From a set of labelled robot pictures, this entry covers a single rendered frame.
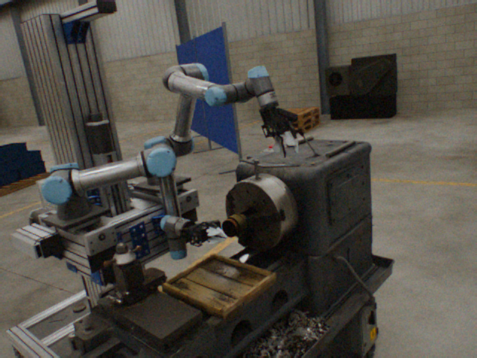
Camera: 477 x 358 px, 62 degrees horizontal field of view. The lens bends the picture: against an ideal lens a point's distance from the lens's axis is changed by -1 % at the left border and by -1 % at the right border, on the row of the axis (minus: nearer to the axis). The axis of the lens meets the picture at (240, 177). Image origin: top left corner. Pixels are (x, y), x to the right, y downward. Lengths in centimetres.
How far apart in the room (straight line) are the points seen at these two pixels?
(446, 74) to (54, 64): 1021
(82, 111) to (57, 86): 15
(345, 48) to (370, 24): 87
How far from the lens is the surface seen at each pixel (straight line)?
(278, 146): 161
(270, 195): 163
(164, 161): 164
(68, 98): 205
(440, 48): 1136
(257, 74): 158
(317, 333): 190
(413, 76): 1148
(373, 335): 241
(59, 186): 170
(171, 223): 175
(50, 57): 206
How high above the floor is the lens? 171
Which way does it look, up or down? 16 degrees down
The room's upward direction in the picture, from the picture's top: 7 degrees counter-clockwise
